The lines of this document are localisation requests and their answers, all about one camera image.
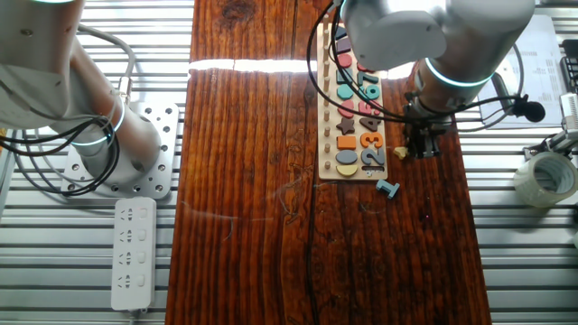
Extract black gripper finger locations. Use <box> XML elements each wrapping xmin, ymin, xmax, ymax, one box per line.
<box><xmin>407</xmin><ymin>135</ymin><xmax>425</xmax><ymax>160</ymax></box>
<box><xmin>424</xmin><ymin>135</ymin><xmax>443</xmax><ymax>160</ymax></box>

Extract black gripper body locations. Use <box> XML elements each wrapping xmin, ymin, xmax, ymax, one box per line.
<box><xmin>403</xmin><ymin>104</ymin><xmax>452</xmax><ymax>145</ymax></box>

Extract wooden shape puzzle board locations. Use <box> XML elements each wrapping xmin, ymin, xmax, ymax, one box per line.
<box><xmin>315</xmin><ymin>12</ymin><xmax>389</xmax><ymax>181</ymax></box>

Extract grey number two piece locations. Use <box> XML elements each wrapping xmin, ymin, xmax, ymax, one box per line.
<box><xmin>360</xmin><ymin>147</ymin><xmax>387</xmax><ymax>166</ymax></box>

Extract orange number three piece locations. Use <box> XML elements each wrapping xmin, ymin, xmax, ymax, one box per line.
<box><xmin>359</xmin><ymin>132</ymin><xmax>384</xmax><ymax>149</ymax></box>

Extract blue-grey I-shaped piece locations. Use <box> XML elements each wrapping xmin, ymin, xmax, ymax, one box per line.
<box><xmin>375</xmin><ymin>178</ymin><xmax>401</xmax><ymax>200</ymax></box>

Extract brown number four piece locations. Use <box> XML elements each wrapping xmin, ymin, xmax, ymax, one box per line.
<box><xmin>359</xmin><ymin>116</ymin><xmax>383</xmax><ymax>133</ymax></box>

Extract pink number five piece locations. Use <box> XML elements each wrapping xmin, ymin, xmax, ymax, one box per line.
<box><xmin>358</xmin><ymin>99</ymin><xmax>381</xmax><ymax>116</ymax></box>

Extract grey oval piece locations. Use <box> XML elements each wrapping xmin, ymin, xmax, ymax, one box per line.
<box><xmin>335</xmin><ymin>149</ymin><xmax>359</xmax><ymax>165</ymax></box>

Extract brown star piece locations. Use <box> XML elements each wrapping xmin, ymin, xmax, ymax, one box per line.
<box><xmin>336</xmin><ymin>116</ymin><xmax>357</xmax><ymax>135</ymax></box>

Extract dark green number seven piece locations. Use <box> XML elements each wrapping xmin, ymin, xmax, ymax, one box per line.
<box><xmin>357</xmin><ymin>70</ymin><xmax>380</xmax><ymax>87</ymax></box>

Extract pink heart piece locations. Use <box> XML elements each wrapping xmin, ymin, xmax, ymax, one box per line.
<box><xmin>337</xmin><ymin>98</ymin><xmax>356</xmax><ymax>119</ymax></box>

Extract clear tape roll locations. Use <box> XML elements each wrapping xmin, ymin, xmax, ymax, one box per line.
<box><xmin>513</xmin><ymin>151</ymin><xmax>578</xmax><ymax>209</ymax></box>

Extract silver metal clamp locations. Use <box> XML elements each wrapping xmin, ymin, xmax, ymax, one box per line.
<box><xmin>523</xmin><ymin>129</ymin><xmax>578</xmax><ymax>162</ymax></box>

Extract printed paper sheet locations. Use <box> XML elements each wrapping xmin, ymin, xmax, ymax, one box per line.
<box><xmin>478</xmin><ymin>13</ymin><xmax>568</xmax><ymax>130</ymax></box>

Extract black keyboard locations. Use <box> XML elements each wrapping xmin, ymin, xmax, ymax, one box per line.
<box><xmin>559</xmin><ymin>39</ymin><xmax>578</xmax><ymax>94</ymax></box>

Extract brown wooden plank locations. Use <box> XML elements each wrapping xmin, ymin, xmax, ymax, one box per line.
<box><xmin>164</xmin><ymin>0</ymin><xmax>493</xmax><ymax>325</ymax></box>

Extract white power strip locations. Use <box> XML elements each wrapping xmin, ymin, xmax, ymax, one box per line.
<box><xmin>110</xmin><ymin>196</ymin><xmax>158</xmax><ymax>312</ymax></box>

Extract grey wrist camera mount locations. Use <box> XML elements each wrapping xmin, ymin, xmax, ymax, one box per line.
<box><xmin>489</xmin><ymin>70</ymin><xmax>518</xmax><ymax>114</ymax></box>

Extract black wrist cable with plug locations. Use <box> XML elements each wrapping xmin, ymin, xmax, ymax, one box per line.
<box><xmin>305</xmin><ymin>0</ymin><xmax>546</xmax><ymax>135</ymax></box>

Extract silver ridged camera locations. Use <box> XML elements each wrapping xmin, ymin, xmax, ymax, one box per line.
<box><xmin>558</xmin><ymin>92</ymin><xmax>578</xmax><ymax>136</ymax></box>

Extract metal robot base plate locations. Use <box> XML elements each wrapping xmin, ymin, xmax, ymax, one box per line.
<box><xmin>61</xmin><ymin>101</ymin><xmax>181</xmax><ymax>200</ymax></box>

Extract thick grey base cable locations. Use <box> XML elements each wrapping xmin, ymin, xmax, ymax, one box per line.
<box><xmin>74</xmin><ymin>24</ymin><xmax>137</xmax><ymax>107</ymax></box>

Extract black base cable loop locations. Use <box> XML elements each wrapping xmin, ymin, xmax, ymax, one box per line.
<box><xmin>0</xmin><ymin>115</ymin><xmax>121</xmax><ymax>198</ymax></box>

